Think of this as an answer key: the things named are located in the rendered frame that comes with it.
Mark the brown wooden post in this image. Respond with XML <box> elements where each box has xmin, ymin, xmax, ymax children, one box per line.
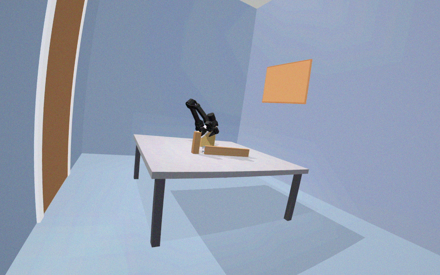
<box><xmin>191</xmin><ymin>131</ymin><xmax>201</xmax><ymax>154</ymax></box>

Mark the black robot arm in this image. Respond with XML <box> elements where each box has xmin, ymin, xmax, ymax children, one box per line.
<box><xmin>186</xmin><ymin>99</ymin><xmax>218</xmax><ymax>132</ymax></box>

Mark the wooden rail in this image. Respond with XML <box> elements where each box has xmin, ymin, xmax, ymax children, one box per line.
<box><xmin>202</xmin><ymin>146</ymin><xmax>250</xmax><ymax>157</ymax></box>

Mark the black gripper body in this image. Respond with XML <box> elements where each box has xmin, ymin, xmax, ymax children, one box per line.
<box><xmin>200</xmin><ymin>124</ymin><xmax>219</xmax><ymax>134</ymax></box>

